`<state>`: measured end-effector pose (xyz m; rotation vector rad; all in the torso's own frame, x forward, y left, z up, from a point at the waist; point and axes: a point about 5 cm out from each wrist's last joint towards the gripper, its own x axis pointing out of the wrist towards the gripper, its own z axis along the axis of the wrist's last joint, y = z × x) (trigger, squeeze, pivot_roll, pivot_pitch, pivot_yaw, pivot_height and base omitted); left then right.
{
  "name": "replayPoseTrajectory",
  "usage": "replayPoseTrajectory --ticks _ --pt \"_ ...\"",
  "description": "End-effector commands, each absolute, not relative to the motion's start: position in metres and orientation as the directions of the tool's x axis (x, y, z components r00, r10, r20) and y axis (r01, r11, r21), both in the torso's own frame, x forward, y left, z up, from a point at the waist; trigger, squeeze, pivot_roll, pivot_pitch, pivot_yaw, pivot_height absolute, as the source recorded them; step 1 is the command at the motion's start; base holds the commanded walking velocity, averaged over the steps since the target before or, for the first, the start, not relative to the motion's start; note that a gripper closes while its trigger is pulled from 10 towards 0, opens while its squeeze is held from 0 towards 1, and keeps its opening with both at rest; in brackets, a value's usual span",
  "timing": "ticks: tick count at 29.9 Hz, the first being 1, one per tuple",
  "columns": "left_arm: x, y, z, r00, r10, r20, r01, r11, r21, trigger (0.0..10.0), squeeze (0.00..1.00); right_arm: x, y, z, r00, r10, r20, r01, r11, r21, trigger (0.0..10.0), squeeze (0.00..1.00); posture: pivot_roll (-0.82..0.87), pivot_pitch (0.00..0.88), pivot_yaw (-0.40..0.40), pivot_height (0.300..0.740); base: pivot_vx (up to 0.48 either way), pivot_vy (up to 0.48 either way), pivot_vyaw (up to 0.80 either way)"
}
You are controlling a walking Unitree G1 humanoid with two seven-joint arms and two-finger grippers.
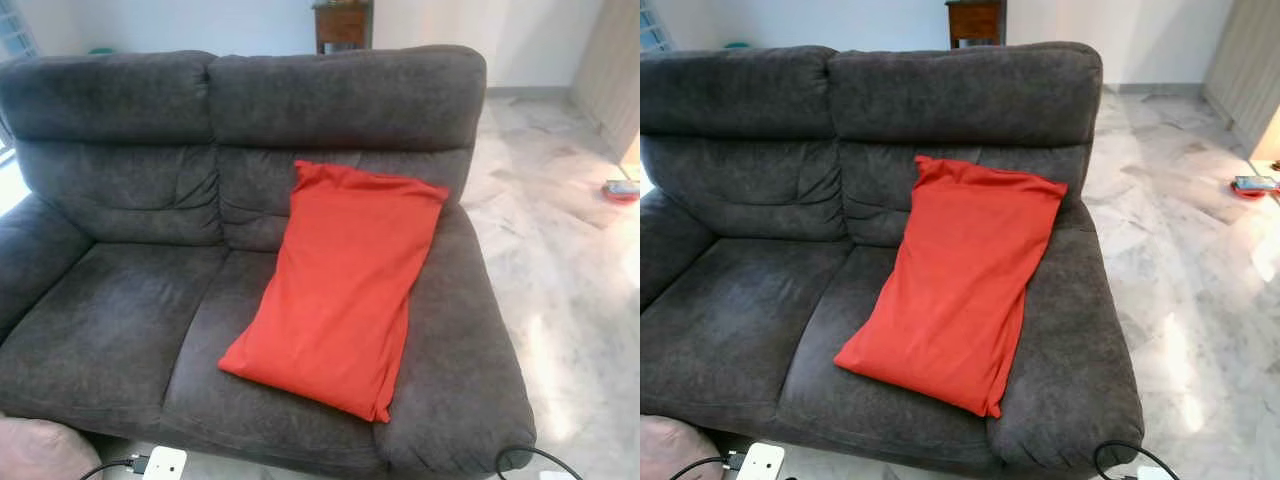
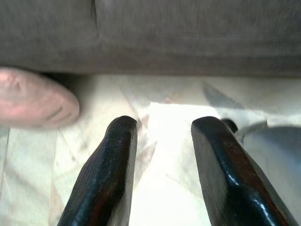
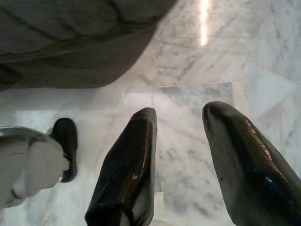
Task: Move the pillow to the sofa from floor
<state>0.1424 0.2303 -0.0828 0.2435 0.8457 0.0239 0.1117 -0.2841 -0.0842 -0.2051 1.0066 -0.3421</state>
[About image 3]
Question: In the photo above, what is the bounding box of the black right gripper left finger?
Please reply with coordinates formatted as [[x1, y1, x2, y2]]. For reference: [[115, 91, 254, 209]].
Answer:
[[85, 107, 158, 226]]

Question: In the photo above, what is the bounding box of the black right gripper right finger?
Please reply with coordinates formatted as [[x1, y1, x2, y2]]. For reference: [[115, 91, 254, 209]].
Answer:
[[202, 101, 301, 226]]

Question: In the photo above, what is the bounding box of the dark grey fabric sofa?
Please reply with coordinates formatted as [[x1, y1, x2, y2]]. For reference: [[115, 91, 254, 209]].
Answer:
[[0, 0, 178, 92]]

